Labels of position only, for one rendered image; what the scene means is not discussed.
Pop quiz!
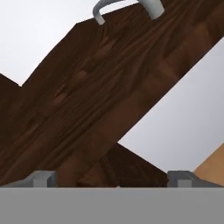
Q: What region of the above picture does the grey curved door handle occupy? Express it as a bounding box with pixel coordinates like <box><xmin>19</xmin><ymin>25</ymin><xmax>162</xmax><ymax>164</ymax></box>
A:
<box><xmin>92</xmin><ymin>0</ymin><xmax>165</xmax><ymax>26</ymax></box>

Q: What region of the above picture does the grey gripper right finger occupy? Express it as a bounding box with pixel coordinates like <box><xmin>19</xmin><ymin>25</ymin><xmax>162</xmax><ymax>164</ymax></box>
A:
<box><xmin>166</xmin><ymin>170</ymin><xmax>223</xmax><ymax>188</ymax></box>

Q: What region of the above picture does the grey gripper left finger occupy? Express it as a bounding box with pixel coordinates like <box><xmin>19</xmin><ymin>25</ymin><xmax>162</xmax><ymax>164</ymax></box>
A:
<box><xmin>4</xmin><ymin>170</ymin><xmax>59</xmax><ymax>188</ymax></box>

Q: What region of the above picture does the dark wood cabinet body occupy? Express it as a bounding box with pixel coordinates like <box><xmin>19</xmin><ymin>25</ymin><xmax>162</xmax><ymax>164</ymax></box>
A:
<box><xmin>78</xmin><ymin>142</ymin><xmax>170</xmax><ymax>188</ymax></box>

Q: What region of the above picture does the dark wood cabinet door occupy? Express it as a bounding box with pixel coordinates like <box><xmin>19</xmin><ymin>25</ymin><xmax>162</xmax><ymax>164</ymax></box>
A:
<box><xmin>0</xmin><ymin>0</ymin><xmax>224</xmax><ymax>188</ymax></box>

